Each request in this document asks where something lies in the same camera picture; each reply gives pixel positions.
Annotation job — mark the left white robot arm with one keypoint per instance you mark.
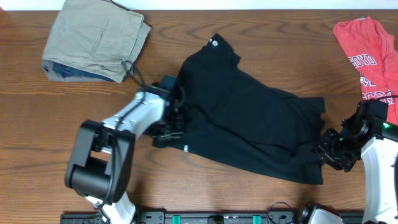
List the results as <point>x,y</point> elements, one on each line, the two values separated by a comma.
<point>99,168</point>

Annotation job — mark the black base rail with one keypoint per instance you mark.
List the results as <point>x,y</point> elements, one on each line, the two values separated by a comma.
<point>272,215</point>

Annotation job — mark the black polo shirt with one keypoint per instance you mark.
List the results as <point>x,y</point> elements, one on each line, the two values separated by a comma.
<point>232,118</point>

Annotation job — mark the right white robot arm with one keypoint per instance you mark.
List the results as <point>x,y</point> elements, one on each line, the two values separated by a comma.
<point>366,136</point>

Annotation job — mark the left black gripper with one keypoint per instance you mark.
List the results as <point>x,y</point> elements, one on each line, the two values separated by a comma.
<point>171,125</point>

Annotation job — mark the red printed t-shirt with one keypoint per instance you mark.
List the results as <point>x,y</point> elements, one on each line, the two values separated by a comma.
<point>371,51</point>

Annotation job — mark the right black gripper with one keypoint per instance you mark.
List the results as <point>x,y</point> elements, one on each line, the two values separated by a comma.
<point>329,149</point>

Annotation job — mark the folded blue grey garment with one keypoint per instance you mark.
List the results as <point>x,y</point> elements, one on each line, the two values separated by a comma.
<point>86,70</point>

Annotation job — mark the folded khaki pants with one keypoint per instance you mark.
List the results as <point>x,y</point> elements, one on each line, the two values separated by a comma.
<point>96,29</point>

